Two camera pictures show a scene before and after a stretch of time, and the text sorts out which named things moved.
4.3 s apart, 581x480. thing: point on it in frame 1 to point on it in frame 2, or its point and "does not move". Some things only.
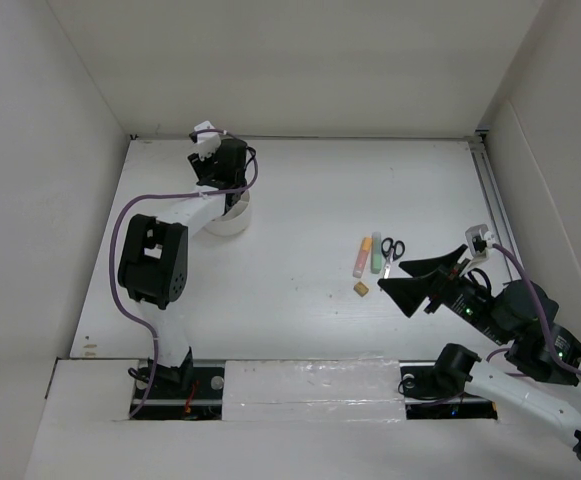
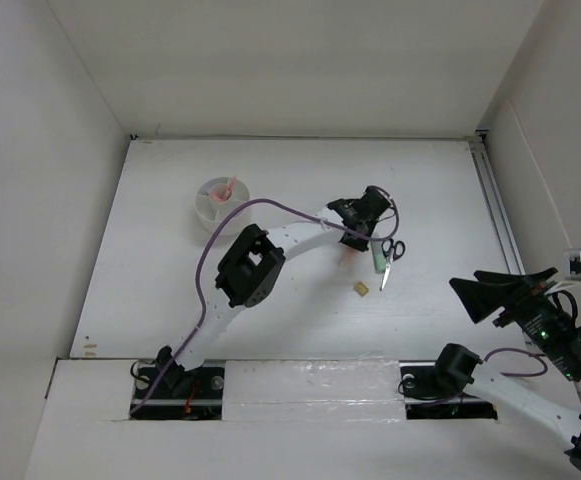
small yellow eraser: x=361 y=289 does not move
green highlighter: x=376 y=252 does not move
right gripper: x=407 y=292 to x=480 y=297
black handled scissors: x=391 y=250 does not move
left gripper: x=202 y=165 to x=357 y=245
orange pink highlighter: x=362 y=257 to x=348 y=256
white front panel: x=312 y=390 does not move
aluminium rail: x=493 y=200 does not move
